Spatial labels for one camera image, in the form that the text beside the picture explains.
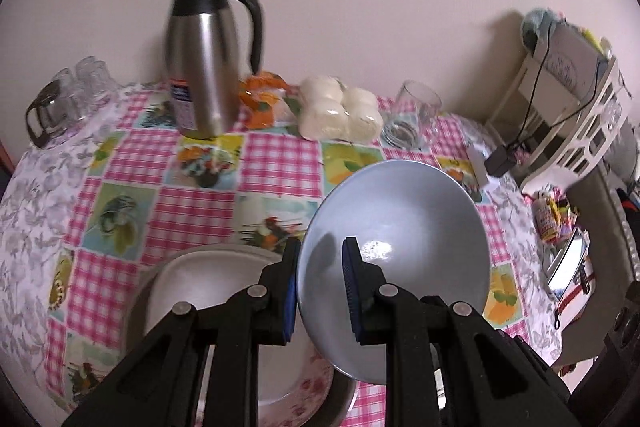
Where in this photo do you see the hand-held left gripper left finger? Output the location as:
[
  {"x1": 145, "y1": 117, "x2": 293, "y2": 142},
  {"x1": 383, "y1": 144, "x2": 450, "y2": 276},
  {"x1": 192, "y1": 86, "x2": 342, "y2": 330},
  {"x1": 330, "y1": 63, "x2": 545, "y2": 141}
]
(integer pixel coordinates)
[{"x1": 62, "y1": 239, "x2": 301, "y2": 427}]

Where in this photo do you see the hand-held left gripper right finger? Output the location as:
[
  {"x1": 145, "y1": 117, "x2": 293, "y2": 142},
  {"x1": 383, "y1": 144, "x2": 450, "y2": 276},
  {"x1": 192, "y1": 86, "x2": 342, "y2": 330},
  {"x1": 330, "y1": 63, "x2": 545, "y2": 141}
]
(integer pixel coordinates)
[{"x1": 341, "y1": 237, "x2": 573, "y2": 427}]

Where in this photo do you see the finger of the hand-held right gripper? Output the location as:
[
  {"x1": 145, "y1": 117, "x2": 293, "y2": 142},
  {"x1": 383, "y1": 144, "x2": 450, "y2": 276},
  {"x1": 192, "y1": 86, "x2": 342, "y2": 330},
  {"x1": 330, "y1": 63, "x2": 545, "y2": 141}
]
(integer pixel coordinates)
[{"x1": 495, "y1": 329, "x2": 571, "y2": 408}]

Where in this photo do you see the white square plate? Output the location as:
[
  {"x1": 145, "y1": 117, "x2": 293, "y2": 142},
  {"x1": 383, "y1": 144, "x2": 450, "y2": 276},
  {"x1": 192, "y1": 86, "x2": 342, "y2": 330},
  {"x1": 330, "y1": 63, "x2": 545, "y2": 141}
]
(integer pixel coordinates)
[{"x1": 145, "y1": 247, "x2": 326, "y2": 413}]

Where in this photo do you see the round floral rim plate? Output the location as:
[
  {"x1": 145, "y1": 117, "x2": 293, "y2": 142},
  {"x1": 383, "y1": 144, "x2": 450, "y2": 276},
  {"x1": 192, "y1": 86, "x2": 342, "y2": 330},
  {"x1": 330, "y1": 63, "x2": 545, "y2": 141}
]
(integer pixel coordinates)
[{"x1": 260, "y1": 352, "x2": 336, "y2": 427}]

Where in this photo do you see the small floral bowl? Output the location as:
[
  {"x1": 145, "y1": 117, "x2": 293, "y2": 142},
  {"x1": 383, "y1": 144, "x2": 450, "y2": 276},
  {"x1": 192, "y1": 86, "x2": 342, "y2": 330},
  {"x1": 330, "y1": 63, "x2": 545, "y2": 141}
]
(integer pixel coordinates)
[{"x1": 296, "y1": 159, "x2": 492, "y2": 385}]

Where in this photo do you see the stainless steel basin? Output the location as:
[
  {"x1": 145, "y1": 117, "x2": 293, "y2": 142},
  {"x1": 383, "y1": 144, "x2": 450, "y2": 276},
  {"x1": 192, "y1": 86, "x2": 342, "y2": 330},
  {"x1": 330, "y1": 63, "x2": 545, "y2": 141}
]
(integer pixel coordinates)
[{"x1": 121, "y1": 243, "x2": 358, "y2": 427}]

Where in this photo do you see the smartphone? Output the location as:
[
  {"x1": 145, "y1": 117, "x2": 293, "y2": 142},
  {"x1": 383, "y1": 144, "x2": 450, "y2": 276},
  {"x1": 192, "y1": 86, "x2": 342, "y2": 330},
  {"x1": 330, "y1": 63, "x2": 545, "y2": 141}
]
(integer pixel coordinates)
[{"x1": 547, "y1": 227, "x2": 591, "y2": 293}]

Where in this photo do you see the pink checkered tablecloth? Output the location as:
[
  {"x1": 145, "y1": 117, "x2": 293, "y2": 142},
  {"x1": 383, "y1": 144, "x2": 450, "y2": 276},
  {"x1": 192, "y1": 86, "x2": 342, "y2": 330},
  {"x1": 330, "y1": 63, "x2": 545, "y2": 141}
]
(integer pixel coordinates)
[{"x1": 47, "y1": 79, "x2": 531, "y2": 427}]

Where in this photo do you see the colourful candy packet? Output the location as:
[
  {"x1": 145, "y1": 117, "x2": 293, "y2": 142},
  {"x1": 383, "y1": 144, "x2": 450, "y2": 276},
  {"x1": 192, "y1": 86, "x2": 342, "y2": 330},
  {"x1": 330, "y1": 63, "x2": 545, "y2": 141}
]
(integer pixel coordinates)
[{"x1": 530, "y1": 187, "x2": 571, "y2": 240}]

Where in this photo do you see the small white box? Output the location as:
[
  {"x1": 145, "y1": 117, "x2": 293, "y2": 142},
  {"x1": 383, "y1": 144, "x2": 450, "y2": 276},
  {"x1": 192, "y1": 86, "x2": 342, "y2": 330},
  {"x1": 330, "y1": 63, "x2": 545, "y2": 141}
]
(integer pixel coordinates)
[{"x1": 467, "y1": 143, "x2": 493, "y2": 188}]

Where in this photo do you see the bag of steamed buns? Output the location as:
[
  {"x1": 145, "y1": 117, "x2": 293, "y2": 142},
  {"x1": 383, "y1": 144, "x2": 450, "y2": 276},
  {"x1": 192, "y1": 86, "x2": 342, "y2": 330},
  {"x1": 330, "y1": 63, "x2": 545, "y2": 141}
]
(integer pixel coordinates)
[{"x1": 298, "y1": 75, "x2": 385, "y2": 142}]

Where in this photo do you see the clear glass mug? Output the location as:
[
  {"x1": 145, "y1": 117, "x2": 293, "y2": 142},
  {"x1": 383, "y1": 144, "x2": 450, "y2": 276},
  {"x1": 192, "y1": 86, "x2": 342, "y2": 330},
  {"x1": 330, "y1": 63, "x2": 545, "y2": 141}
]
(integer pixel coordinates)
[{"x1": 381, "y1": 80, "x2": 443, "y2": 151}]

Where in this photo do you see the orange snack packet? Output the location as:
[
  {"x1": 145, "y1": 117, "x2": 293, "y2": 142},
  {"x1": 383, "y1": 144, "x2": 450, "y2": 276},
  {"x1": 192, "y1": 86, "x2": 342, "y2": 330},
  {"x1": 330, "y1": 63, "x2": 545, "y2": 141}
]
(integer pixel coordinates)
[{"x1": 237, "y1": 72, "x2": 301, "y2": 130}]

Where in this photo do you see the black power adapter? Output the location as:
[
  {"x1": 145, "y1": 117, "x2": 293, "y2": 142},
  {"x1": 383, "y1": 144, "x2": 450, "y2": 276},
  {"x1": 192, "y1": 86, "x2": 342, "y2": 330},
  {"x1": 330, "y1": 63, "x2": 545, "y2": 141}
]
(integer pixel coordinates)
[{"x1": 486, "y1": 144, "x2": 521, "y2": 178}]

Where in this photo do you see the white plastic rack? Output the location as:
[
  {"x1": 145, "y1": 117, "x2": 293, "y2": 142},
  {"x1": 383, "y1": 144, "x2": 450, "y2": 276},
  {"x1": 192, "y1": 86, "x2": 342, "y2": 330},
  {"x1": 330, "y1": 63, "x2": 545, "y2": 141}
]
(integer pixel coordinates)
[{"x1": 520, "y1": 57, "x2": 633, "y2": 188}]

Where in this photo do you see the stainless steel thermos jug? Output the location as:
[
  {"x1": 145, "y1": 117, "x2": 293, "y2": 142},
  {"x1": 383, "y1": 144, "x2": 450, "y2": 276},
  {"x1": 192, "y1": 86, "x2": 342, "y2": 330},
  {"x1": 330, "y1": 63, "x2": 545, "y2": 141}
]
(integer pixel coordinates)
[{"x1": 165, "y1": 0, "x2": 265, "y2": 140}]

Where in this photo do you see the white wooden stand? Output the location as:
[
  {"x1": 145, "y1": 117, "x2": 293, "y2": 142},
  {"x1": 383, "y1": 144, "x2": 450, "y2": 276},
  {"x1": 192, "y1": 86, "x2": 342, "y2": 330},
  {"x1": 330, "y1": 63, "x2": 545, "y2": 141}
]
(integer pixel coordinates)
[{"x1": 487, "y1": 52, "x2": 568, "y2": 142}]

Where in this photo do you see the grey floral cloth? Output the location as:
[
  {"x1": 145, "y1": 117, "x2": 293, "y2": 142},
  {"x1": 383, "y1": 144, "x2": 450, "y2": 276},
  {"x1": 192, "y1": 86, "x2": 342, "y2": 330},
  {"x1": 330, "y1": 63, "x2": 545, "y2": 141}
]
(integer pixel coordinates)
[{"x1": 0, "y1": 79, "x2": 566, "y2": 413}]

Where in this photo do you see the white paper bag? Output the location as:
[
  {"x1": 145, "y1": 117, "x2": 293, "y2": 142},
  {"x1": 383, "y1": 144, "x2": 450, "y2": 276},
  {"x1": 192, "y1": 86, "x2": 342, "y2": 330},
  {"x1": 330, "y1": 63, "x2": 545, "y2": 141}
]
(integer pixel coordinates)
[{"x1": 542, "y1": 23, "x2": 611, "y2": 100}]

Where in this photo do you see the teal plush item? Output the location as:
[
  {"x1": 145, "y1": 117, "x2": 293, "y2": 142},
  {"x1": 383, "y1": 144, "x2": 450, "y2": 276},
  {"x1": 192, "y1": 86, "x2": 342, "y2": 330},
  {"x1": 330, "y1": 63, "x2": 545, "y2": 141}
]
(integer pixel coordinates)
[{"x1": 521, "y1": 7, "x2": 563, "y2": 50}]

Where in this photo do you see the black cable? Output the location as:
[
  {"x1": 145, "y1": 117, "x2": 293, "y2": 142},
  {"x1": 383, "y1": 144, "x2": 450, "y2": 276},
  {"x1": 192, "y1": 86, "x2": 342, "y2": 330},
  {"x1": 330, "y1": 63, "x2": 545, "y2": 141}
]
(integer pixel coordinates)
[{"x1": 512, "y1": 22, "x2": 626, "y2": 152}]

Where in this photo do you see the glass coffee pot black handle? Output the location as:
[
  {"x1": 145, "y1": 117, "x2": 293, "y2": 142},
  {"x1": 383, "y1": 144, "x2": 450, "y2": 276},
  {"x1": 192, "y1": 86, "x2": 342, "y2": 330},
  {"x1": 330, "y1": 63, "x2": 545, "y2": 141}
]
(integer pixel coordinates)
[{"x1": 25, "y1": 79, "x2": 81, "y2": 148}]

